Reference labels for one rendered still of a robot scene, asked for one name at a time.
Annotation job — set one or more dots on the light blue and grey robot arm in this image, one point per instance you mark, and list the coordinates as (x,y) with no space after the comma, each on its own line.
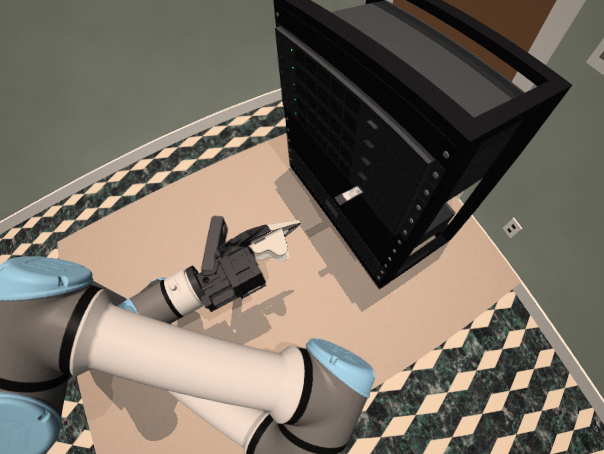
(43,311)

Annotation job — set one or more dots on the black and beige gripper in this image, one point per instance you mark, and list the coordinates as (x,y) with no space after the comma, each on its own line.
(236,260)

